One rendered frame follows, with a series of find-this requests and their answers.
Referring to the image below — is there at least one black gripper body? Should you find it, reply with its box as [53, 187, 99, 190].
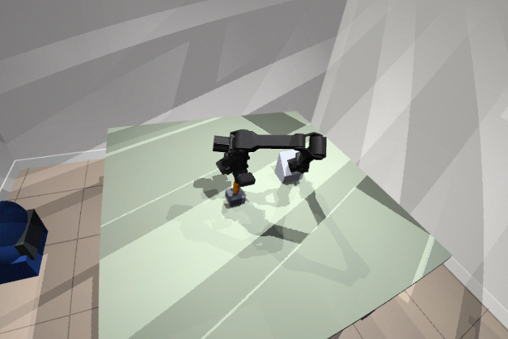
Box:
[231, 154, 256, 188]

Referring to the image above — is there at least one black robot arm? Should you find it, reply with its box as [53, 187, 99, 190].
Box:
[213, 129, 327, 176]

